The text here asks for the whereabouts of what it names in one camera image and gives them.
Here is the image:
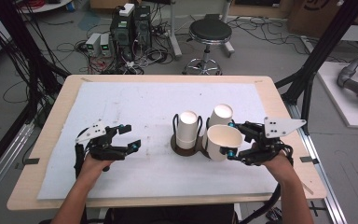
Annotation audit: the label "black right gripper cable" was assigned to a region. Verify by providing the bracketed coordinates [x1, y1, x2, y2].
[248, 143, 295, 224]

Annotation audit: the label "black floor cables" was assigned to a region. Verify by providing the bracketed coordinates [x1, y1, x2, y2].
[229, 15, 309, 57]

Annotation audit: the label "brown double cup holder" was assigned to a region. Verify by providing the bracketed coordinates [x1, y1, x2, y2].
[170, 113, 213, 159]

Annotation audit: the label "person's dark clothing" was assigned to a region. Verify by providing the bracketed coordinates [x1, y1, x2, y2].
[105, 203, 241, 224]

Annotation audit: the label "black frame post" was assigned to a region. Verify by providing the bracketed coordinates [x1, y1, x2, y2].
[274, 0, 358, 133]

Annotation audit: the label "wooden table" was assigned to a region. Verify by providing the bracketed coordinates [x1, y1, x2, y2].
[7, 74, 328, 212]

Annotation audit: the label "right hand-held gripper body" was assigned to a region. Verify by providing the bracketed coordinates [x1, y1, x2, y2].
[240, 116, 308, 166]

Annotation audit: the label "black round stool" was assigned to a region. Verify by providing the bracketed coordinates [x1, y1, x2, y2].
[182, 18, 233, 76]

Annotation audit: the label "white table mat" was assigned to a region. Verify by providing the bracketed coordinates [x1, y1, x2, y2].
[36, 81, 281, 201]

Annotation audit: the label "aluminium rail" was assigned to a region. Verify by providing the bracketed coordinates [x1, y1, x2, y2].
[287, 102, 349, 224]
[0, 122, 35, 207]

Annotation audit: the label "person's right hand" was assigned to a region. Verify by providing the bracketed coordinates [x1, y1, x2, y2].
[261, 154, 296, 187]

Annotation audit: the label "black computer tower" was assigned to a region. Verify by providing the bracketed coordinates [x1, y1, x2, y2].
[110, 12, 136, 61]
[133, 5, 153, 50]

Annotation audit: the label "white floor platform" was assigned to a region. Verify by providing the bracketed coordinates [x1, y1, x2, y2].
[316, 61, 358, 130]

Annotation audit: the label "white box on tower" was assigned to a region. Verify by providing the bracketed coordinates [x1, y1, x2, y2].
[118, 3, 136, 18]

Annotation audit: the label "cardboard box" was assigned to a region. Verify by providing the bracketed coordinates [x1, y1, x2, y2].
[287, 0, 358, 39]

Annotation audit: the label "single white paper cup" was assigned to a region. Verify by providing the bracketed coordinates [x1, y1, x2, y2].
[205, 124, 244, 162]

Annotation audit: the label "white round table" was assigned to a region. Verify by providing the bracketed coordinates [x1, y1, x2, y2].
[18, 0, 73, 14]

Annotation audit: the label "person's left hand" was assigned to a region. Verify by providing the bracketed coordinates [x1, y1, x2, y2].
[80, 155, 115, 185]

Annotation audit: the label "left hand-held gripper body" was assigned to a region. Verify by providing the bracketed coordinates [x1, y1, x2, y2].
[75, 120, 129, 162]

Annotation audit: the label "white metal stand leg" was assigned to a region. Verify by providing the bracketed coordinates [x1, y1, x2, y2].
[167, 0, 183, 60]
[222, 0, 236, 59]

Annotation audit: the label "tangle of floor cables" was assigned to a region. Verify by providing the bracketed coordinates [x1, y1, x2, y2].
[55, 40, 175, 76]

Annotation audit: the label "grey power supply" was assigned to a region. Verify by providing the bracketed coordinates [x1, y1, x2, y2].
[100, 33, 113, 58]
[85, 32, 102, 57]

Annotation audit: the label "black frame with cables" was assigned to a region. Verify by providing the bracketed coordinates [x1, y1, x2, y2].
[0, 0, 71, 125]

